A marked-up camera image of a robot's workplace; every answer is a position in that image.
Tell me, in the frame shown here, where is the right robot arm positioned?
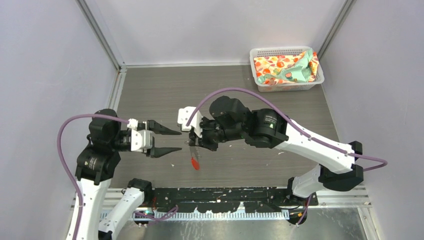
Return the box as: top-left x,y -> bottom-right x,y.
177,96 -> 364,205

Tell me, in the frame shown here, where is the red key tag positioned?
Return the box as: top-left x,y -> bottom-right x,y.
190,157 -> 200,171

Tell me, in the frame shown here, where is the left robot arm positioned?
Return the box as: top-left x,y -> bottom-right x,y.
66,108 -> 177,240

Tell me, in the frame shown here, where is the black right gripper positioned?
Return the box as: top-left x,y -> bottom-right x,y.
188,116 -> 245,152

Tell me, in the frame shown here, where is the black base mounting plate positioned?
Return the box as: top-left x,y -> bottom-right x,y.
141,186 -> 307,214

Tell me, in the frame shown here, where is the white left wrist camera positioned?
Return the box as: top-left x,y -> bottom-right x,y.
127,118 -> 154,154

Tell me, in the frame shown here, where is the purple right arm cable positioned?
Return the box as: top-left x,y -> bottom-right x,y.
185,87 -> 388,227

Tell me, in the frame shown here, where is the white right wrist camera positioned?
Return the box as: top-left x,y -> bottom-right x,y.
177,106 -> 203,138

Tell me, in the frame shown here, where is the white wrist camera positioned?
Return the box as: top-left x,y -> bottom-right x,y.
127,118 -> 154,154
177,106 -> 203,138

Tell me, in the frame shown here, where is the colourful patterned cloth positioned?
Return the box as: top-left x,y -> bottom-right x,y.
253,50 -> 320,85

